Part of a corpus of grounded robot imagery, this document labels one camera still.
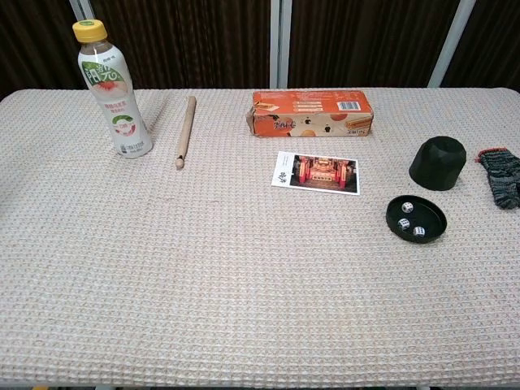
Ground yellow-capped peach drink bottle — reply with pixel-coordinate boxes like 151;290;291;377
71;19;154;159

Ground wooden stick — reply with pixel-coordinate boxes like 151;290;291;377
175;95;197;170

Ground photo postcard with white border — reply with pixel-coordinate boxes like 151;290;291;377
271;150;362;197

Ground dark knit glove red cuff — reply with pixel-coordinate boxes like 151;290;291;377
475;147;520;210

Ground white metal frame post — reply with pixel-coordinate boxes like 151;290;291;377
427;0;477;89
269;0;293;89
67;0;93;24

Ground orange cardboard snack box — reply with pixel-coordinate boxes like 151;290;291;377
245;89;375;139

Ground dark brown pleated curtain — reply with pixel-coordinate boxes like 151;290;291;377
0;0;520;98

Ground black dice cup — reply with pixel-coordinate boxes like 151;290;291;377
408;136;467;191

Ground black dice tray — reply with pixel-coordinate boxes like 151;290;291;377
385;195;448;245

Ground beige waffle-weave tablecloth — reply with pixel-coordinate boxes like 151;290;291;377
0;87;520;388

